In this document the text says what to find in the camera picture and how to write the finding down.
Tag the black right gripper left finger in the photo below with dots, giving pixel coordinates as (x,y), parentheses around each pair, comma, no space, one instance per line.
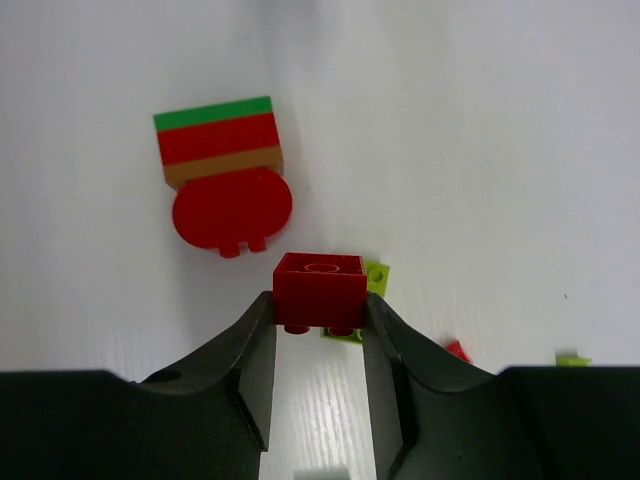
(206,416)

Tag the lime flat lego plate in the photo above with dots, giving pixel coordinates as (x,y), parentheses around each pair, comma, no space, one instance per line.
(377,280)

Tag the small lime lego piece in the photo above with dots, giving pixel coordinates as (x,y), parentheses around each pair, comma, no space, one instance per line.
(564,359)

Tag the red green brown lego stack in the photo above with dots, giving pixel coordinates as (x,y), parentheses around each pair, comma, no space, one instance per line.
(225,163)

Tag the red square lego brick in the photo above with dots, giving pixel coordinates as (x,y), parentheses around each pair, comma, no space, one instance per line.
(319,290)

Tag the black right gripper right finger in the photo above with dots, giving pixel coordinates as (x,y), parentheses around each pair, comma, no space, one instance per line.
(434,416)

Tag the small red sloped lego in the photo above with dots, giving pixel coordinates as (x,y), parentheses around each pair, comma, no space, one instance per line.
(455,348)

